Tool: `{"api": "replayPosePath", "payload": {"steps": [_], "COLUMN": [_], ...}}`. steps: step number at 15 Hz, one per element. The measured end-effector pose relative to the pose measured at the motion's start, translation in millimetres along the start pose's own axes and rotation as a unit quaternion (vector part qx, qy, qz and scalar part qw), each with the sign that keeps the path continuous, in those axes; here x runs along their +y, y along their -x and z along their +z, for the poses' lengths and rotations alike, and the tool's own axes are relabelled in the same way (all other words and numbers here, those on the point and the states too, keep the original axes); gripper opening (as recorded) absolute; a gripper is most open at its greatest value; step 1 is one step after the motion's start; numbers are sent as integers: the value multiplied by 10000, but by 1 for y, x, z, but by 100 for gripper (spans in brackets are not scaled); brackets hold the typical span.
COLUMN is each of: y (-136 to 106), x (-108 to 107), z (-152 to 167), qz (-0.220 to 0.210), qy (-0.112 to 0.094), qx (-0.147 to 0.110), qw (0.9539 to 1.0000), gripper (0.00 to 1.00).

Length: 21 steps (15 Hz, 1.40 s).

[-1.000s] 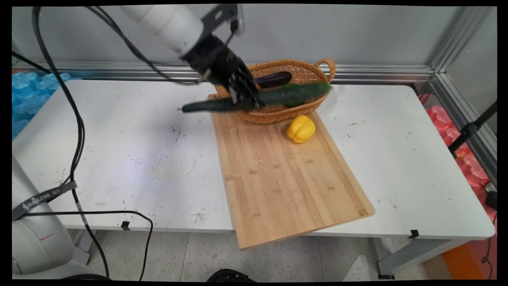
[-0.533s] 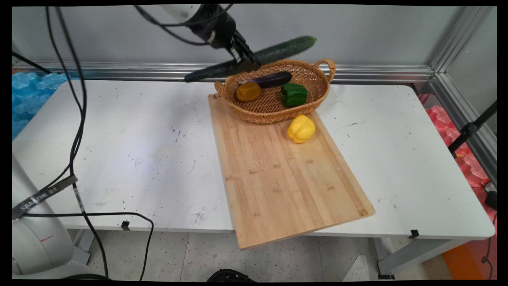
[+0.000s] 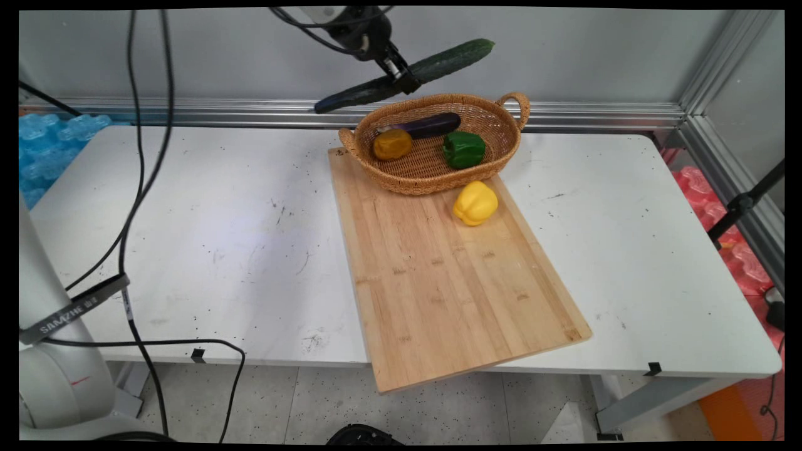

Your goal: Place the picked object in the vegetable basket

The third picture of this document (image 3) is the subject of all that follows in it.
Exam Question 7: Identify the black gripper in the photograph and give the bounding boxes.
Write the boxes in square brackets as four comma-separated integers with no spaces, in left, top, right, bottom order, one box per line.
[326,7,422,95]

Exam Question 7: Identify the long dark green cucumber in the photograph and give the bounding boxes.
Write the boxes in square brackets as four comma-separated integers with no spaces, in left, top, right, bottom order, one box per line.
[313,39,496,115]

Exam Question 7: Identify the dark purple eggplant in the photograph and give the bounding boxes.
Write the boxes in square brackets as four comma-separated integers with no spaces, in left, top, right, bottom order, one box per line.
[376,112,462,140]

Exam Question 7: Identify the orange bell pepper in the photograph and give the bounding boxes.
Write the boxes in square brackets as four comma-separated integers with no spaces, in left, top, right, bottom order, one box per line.
[373,129,414,162]

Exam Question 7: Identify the woven wicker basket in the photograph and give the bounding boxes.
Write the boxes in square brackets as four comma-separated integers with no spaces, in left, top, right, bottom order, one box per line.
[338,92,531,196]

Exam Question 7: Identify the green bell pepper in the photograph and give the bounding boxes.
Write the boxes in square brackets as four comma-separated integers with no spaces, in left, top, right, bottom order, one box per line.
[442,131,487,170]

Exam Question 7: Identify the yellow bell pepper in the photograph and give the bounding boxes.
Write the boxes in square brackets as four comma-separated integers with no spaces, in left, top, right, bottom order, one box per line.
[453,181,499,227]

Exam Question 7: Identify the bamboo cutting board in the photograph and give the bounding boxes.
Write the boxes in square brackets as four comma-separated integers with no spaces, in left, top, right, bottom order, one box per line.
[328,147,593,395]

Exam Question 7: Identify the blue foam mat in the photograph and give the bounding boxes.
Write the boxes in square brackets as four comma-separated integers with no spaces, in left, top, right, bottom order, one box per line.
[19,113,113,211]

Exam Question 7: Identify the black round object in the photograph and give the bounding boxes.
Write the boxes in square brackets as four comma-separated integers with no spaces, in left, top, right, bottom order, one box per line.
[326,424,403,446]

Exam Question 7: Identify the black tripod stand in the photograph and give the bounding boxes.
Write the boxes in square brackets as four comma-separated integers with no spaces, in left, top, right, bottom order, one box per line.
[707,160,785,251]

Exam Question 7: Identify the red foam mat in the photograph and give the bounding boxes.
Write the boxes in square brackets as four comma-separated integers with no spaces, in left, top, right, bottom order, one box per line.
[669,165,785,355]

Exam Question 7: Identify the small black box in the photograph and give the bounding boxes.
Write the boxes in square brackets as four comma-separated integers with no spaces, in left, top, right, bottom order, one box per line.
[764,287,785,333]

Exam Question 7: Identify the orange floor panel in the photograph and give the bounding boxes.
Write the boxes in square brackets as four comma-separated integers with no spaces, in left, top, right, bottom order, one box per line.
[697,370,785,441]

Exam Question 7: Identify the horizontal aluminium frame rail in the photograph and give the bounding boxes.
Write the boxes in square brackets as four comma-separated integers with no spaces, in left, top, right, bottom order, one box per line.
[19,95,687,133]

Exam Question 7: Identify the long black cable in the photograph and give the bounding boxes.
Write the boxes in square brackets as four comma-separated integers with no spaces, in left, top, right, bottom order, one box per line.
[41,337,246,443]
[118,9,170,437]
[65,9,175,293]

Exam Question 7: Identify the upright aluminium frame post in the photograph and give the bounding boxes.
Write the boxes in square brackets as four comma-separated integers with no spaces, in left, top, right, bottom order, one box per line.
[679,9,776,117]

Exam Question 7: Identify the short black cable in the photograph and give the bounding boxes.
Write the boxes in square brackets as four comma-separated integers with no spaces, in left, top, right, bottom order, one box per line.
[19,81,83,118]

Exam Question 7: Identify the slanted aluminium frame rail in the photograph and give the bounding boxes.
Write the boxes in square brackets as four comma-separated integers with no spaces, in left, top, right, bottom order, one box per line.
[672,115,785,296]

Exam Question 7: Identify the grey velcro cable strap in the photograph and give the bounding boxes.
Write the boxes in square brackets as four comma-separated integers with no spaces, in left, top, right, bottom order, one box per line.
[19,273,132,346]

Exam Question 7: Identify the white table leg frame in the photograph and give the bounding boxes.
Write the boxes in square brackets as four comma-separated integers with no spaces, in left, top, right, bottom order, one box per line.
[588,374,747,441]
[108,361,152,418]

